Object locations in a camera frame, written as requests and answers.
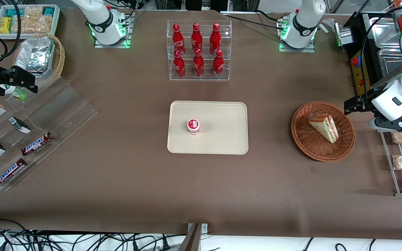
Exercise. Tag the silver metal device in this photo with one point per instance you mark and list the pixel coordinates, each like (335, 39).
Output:
(345, 35)

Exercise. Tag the grey metal bracket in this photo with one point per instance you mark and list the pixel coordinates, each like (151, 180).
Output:
(204, 227)

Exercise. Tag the clear acrylic display stand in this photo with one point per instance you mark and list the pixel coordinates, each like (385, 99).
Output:
(65, 115)

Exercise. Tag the red white yogurt cup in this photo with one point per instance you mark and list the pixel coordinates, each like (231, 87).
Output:
(193, 125)

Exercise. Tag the beige plastic tray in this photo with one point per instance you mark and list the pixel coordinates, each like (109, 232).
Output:
(222, 115)

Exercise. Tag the silver foil pack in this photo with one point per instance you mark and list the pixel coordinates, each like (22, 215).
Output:
(35, 54)

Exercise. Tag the triangle sandwich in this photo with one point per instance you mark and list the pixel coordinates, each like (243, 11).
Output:
(321, 125)

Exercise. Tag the dark metal bar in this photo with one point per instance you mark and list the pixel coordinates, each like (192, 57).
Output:
(191, 240)

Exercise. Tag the black yellow control box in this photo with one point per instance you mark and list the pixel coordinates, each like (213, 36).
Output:
(356, 80)

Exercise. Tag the steel food tray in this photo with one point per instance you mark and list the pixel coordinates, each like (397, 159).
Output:
(384, 33)
(391, 64)

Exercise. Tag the white paper strip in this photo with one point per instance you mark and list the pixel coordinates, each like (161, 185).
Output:
(324, 28)

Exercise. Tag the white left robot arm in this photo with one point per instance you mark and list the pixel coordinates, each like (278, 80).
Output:
(304, 21)

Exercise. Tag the green white small bottle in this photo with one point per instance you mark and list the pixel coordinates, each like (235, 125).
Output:
(15, 92)

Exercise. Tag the clear acrylic bottle rack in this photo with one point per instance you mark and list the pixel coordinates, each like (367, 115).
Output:
(188, 78)

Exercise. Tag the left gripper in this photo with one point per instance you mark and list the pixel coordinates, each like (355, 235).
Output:
(364, 100)

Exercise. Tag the clear cracker bag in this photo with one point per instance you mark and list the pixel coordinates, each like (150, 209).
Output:
(33, 23)

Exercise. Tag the yellow snack packet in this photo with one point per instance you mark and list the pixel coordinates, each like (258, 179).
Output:
(5, 25)

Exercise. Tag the brown wicker basket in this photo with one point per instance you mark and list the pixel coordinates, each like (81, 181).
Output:
(305, 139)

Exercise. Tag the tan wicker basket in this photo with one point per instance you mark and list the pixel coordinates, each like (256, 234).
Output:
(59, 59)

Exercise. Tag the red cola bottle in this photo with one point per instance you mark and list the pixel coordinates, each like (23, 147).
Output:
(218, 65)
(179, 65)
(215, 37)
(198, 64)
(177, 39)
(196, 36)

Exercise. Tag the brown snickers bar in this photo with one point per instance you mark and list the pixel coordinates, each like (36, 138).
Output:
(37, 143)
(9, 172)

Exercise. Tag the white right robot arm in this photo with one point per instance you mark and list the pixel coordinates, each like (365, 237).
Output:
(103, 24)

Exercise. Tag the white plastic snack bin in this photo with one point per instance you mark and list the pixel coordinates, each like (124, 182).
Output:
(56, 21)

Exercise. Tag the teal snack packet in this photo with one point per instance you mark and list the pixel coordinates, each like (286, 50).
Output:
(14, 13)
(49, 11)

